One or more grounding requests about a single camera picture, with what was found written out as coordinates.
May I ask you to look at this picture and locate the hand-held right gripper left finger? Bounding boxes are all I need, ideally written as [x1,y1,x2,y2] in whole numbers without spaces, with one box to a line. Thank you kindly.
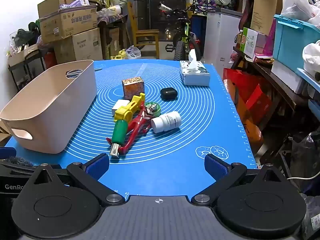
[25,153,125,207]

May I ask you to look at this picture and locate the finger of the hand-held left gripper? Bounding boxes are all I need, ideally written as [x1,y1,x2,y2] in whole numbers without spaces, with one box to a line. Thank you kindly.
[0,147,17,159]

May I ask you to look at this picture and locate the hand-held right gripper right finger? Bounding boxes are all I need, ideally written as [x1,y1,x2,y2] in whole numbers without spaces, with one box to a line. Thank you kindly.
[191,154,292,205]

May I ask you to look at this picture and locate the green cylinder battery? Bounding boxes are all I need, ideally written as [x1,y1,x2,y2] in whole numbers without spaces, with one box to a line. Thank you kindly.
[109,120,129,158]

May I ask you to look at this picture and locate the red pliers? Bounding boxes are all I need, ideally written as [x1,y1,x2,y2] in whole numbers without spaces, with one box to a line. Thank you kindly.
[106,102,153,155]

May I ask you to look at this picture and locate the beige plastic basket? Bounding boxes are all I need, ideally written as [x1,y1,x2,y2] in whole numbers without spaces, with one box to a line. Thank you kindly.
[0,59,98,155]

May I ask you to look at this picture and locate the yellow toy gun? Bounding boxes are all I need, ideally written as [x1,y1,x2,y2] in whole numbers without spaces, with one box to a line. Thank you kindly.
[114,92,146,123]

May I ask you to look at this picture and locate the white eraser block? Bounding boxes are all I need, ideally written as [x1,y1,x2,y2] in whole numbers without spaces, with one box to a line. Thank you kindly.
[112,99,130,117]

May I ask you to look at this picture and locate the blue silicone mat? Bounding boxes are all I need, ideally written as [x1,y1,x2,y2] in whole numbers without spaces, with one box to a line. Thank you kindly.
[5,59,258,200]

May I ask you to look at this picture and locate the orange bag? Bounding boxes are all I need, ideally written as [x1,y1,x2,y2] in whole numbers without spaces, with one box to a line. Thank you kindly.
[235,97,264,150]

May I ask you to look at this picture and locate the white pill bottle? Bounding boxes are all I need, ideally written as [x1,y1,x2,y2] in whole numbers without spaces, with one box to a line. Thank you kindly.
[151,111,182,134]

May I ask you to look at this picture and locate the red paper bag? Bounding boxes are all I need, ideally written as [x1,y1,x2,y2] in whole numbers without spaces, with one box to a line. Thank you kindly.
[222,67,273,130]

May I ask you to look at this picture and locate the green round tin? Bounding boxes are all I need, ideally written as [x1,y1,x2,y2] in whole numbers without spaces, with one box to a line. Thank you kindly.
[144,102,160,117]

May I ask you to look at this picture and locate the patterned orange box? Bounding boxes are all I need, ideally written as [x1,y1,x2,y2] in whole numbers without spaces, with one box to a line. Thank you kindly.
[122,77,145,100]

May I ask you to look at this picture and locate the black earbuds case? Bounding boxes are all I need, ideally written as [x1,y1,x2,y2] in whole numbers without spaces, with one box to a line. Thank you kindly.
[160,87,178,102]

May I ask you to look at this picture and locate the patterned tissue box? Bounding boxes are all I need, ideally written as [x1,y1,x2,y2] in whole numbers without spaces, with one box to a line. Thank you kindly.
[179,49,210,87]

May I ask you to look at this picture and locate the black metal shelf rack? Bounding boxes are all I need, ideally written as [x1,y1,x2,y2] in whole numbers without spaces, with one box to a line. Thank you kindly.
[7,49,47,90]

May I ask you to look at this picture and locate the dark wooden side table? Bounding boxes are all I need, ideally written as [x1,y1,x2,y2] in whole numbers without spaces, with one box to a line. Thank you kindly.
[232,46,320,120]

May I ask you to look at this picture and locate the yellow plastic jug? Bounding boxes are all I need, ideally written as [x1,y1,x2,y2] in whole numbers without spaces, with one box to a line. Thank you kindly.
[110,49,127,60]

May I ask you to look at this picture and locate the flat white box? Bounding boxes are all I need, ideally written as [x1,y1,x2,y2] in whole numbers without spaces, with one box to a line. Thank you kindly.
[271,61,310,94]

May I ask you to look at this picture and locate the clear plastic bag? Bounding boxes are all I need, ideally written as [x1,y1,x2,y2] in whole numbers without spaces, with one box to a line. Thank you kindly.
[125,45,142,60]

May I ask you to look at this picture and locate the taped brown cardboard box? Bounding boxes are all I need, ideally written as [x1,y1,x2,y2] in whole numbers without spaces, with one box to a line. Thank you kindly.
[54,27,103,64]

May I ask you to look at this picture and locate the green and black bicycle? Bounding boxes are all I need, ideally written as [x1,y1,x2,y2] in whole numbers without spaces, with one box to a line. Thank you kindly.
[157,2,202,62]

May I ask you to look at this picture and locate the yellow oil bottle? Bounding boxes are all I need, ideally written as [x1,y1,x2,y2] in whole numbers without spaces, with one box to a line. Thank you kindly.
[235,30,244,48]

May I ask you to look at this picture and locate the green and white carton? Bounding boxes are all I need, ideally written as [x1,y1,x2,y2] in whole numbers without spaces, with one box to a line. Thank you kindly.
[241,27,265,58]

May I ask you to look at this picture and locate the white chest freezer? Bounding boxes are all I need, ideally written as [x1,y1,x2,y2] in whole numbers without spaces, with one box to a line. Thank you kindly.
[203,8,244,77]

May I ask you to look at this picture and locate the pink box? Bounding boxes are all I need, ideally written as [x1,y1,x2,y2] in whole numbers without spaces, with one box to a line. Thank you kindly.
[254,32,275,62]

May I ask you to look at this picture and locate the wooden chair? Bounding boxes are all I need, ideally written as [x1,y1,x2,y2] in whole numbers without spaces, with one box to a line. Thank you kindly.
[127,2,160,58]

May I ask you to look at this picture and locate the printed open cardboard box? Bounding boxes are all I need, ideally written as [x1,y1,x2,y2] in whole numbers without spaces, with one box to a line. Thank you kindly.
[37,0,98,43]

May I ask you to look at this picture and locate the crumpled white plastic bag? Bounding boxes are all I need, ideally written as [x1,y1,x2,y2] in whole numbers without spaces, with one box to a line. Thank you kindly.
[302,40,320,83]

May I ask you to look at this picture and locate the blue plastic storage bin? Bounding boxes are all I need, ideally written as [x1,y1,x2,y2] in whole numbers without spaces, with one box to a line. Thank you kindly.
[272,14,320,68]

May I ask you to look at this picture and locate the tall brown cardboard box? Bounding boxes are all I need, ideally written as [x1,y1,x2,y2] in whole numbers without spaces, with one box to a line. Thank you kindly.
[250,0,283,35]

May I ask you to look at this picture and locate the white cable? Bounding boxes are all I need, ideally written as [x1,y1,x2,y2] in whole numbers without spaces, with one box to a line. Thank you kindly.
[286,172,320,180]

